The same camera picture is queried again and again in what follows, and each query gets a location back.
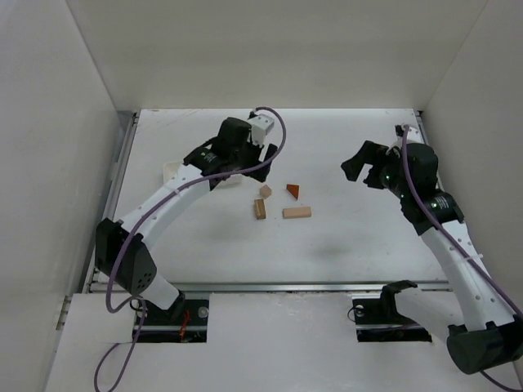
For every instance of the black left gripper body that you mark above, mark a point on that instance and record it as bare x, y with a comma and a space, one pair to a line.
253, 155

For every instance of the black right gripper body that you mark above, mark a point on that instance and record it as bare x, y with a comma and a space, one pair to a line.
377, 163

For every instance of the light wood cube block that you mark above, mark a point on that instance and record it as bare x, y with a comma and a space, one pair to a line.
265, 191

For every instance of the striped dark wood block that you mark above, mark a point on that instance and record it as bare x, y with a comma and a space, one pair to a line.
260, 209

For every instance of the orange triangular wood block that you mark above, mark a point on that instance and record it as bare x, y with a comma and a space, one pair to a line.
293, 190

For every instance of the long light wood block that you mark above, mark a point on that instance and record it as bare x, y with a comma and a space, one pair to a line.
297, 212

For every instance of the white plastic tray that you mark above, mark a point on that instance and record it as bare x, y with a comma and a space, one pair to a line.
171, 168

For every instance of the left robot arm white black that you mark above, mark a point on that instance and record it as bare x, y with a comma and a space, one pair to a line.
122, 247

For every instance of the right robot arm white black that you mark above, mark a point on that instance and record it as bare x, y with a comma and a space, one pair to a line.
489, 331

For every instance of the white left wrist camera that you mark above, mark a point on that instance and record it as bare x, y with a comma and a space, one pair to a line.
261, 126

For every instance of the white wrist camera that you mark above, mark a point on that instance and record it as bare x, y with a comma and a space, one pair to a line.
408, 132
261, 126

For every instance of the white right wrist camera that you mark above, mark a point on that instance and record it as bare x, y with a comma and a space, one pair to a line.
408, 132

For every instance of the aluminium rail left side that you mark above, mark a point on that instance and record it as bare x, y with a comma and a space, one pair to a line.
127, 125

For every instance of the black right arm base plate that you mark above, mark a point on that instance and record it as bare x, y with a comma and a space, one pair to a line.
373, 325

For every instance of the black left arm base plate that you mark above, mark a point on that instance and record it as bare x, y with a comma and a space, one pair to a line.
189, 324

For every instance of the aluminium rail front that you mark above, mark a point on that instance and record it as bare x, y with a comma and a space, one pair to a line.
431, 286

